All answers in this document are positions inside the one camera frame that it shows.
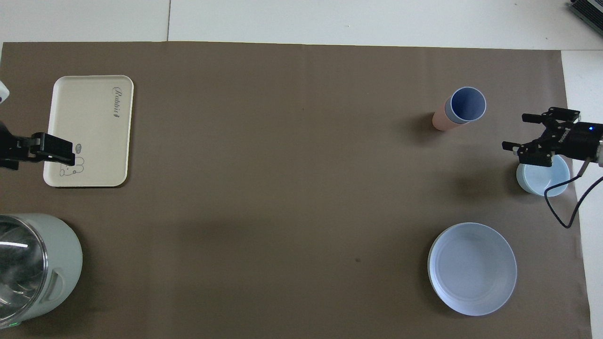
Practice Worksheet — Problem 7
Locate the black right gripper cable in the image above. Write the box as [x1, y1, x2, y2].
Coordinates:
[544, 159, 603, 229]

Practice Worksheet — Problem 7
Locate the grey ribbed device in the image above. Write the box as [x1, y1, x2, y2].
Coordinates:
[568, 0, 603, 22]

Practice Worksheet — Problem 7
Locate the pale blue plate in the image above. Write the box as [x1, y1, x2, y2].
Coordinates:
[427, 222, 518, 316]

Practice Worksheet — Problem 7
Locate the light blue bowl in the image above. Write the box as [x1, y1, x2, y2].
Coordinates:
[516, 154, 570, 197]

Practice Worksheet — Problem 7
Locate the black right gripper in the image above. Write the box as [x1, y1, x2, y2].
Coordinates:
[502, 107, 603, 168]

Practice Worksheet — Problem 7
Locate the pink cup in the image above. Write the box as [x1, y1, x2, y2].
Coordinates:
[432, 100, 464, 131]

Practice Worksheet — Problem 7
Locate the brown paper table mat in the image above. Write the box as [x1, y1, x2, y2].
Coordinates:
[0, 41, 593, 339]

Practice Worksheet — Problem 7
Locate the blue ribbed cup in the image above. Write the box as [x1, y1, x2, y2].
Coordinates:
[445, 87, 487, 124]

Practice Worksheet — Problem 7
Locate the glass pot lid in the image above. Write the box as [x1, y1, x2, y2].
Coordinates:
[0, 216, 49, 325]

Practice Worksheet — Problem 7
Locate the cream tray with rabbit print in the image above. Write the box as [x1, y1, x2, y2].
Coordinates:
[43, 75, 134, 188]

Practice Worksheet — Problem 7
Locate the mint green cooking pot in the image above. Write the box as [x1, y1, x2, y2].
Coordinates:
[0, 213, 83, 330]

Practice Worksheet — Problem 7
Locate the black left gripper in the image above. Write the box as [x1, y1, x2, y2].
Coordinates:
[0, 120, 76, 171]

